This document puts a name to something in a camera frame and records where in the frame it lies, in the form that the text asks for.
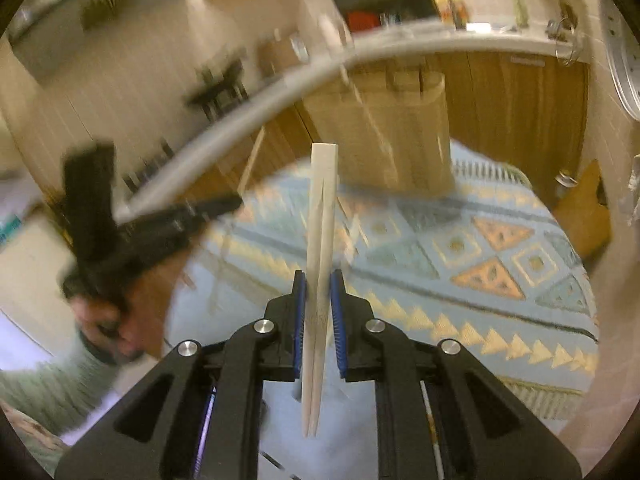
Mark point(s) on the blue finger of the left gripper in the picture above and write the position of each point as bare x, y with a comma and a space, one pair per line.
218, 206

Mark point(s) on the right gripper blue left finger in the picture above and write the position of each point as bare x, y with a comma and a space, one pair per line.
299, 294

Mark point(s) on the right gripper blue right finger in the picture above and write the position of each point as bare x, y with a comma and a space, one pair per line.
337, 291

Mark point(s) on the cream chopstick pair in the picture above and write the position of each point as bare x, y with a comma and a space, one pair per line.
328, 155
314, 226

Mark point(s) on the grey-green sleeved left forearm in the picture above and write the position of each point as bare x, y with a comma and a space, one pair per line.
61, 393

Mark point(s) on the white kitchen countertop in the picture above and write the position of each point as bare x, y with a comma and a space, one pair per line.
479, 37

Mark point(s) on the person's left hand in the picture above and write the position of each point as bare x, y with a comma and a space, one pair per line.
116, 336

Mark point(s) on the black gas stove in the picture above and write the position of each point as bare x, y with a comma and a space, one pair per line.
219, 94

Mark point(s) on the blue patterned round table mat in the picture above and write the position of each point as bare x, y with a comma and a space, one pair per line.
487, 265

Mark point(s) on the beige slotted utensil basket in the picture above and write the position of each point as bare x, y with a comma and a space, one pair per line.
391, 129

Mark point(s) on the wooden stool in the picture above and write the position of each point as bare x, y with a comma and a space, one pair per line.
583, 213

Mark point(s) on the perforated metal steamer tray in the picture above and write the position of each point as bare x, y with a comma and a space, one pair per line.
623, 54

